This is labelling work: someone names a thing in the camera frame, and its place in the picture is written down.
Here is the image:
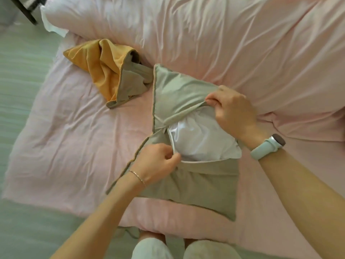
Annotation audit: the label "person's right hand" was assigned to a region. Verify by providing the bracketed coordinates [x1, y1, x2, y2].
[204, 85, 269, 150]

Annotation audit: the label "person's left hand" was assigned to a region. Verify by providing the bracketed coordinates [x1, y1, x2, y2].
[130, 143, 181, 188]

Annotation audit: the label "white pillow insert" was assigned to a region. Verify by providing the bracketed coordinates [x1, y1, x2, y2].
[167, 105, 242, 163]

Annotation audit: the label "grey and orange pillowcase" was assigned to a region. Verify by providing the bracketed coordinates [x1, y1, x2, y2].
[63, 39, 154, 110]
[105, 64, 242, 222]

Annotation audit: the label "pink bed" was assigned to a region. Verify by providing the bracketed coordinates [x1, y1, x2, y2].
[1, 32, 345, 259]

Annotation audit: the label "person's right forearm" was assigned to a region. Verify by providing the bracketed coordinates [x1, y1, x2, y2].
[258, 149, 345, 259]

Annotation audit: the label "person's left forearm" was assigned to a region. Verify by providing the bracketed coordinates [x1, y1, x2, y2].
[50, 172, 146, 259]

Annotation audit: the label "person's left leg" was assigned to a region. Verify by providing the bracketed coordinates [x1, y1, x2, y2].
[139, 231, 166, 245]

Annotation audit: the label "person's white shorts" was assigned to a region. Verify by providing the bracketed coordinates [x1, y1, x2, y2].
[131, 237, 242, 259]

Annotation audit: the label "white smartwatch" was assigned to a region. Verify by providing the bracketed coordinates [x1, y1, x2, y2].
[250, 133, 287, 161]

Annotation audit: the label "pink ruffled duvet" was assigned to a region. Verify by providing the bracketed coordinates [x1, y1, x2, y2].
[40, 0, 345, 142]

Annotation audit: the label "thin gold bracelet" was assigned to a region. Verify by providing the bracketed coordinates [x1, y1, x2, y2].
[128, 169, 147, 188]

